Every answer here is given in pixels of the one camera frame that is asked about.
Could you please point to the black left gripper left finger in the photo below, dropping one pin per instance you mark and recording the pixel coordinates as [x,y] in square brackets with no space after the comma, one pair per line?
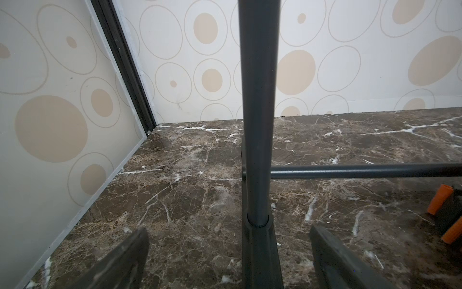
[122,268]

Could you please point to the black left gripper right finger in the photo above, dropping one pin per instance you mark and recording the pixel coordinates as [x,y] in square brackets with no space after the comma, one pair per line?
[337,267]

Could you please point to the orange sling bag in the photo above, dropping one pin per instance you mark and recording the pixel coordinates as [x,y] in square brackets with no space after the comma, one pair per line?
[446,210]

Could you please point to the dark grey clothes rack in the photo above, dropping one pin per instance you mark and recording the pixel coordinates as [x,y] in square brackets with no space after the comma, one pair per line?
[259,42]

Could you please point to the black corner frame post left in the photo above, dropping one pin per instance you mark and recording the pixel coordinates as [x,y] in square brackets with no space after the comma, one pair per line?
[113,31]

